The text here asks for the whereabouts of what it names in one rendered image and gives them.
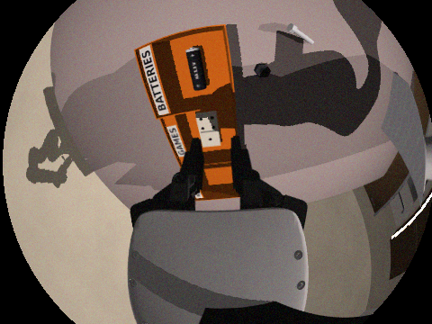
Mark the white domino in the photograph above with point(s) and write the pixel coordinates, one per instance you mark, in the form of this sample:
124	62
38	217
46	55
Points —
208	128

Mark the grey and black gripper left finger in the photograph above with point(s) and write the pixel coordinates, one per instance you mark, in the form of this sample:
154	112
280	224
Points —
175	196

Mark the grey metal bolt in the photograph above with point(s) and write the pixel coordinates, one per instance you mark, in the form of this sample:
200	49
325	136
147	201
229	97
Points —
293	29

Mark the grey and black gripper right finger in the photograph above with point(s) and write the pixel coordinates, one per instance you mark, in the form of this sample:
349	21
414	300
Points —
254	192

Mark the black battery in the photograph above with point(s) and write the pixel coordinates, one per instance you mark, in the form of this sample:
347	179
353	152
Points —
195	64

